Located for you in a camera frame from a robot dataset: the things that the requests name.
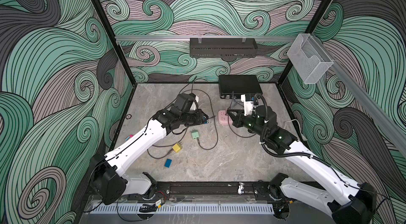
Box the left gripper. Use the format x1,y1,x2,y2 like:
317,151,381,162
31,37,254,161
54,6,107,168
178,110,207,127

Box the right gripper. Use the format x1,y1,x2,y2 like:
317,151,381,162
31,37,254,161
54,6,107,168
227,108,267,139

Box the green charger cube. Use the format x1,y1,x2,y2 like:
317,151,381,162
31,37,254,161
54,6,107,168
191,131,200,139

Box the grey cable of green charger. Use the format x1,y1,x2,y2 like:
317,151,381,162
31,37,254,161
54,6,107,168
179,89,219,151

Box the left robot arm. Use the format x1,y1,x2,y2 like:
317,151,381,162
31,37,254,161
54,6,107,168
89,109,209,205

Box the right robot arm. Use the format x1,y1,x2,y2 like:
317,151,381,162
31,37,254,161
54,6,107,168
227,106,377,224

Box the pink power strip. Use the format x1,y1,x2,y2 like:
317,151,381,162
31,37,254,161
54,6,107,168
217,110,229,126

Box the black briefcase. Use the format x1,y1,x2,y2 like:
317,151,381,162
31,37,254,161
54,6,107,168
218,75,263,99

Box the yellow charger cube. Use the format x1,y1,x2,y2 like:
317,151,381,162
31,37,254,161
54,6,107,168
172,143,182,153

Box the teal small block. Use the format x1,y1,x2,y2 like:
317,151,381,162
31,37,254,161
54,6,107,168
165,158,172,168

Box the pink multicolour small device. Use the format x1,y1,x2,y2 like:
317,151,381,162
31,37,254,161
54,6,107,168
125,135,133,141

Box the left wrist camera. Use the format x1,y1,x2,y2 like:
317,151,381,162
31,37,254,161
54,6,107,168
174,93,199,113

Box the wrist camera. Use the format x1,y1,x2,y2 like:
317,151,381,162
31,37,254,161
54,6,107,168
174,93,199,113
241,95,254,116

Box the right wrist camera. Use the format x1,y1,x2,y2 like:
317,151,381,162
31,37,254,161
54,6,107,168
241,95,254,116

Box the grey cable of yellow charger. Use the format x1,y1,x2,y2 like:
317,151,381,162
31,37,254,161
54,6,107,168
146,125,190,159

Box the black wall shelf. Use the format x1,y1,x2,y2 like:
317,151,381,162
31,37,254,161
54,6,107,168
189,37,258,61

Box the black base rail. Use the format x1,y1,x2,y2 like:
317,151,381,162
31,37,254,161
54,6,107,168
155,180,277,201

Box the white power cord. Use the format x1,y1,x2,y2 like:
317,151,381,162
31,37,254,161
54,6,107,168
283,118,305,139

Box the clear acrylic wall holder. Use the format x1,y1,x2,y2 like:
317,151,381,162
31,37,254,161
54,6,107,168
287,34,334,84

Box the white slotted cable duct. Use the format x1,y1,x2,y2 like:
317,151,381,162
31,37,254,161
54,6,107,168
91,203,274,215

